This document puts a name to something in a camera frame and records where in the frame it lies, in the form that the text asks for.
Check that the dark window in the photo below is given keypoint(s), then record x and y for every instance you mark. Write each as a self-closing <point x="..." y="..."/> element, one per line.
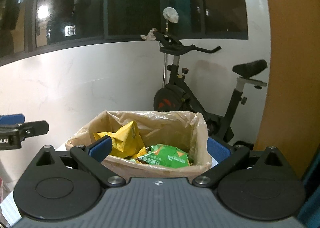
<point x="32" y="27"/>

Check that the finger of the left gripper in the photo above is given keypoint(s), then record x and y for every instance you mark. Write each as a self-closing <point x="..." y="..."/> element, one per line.
<point x="37" y="128"/>
<point x="12" y="119"/>

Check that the green snack bag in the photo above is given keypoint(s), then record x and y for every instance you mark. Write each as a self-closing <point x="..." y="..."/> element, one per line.
<point x="162" y="155"/>

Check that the yellow snack bag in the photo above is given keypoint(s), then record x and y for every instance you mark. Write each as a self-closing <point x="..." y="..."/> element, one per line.
<point x="126" y="141"/>

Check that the orange wooden door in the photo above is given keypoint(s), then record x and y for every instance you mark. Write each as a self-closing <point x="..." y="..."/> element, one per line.
<point x="291" y="114"/>

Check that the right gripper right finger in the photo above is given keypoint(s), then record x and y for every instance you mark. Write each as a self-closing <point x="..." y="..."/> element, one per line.
<point x="228" y="159"/>

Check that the cardboard box with tape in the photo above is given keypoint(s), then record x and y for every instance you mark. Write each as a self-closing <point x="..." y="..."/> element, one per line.
<point x="184" y="130"/>

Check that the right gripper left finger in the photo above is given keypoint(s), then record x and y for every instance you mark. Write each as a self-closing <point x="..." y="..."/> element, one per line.
<point x="90" y="158"/>

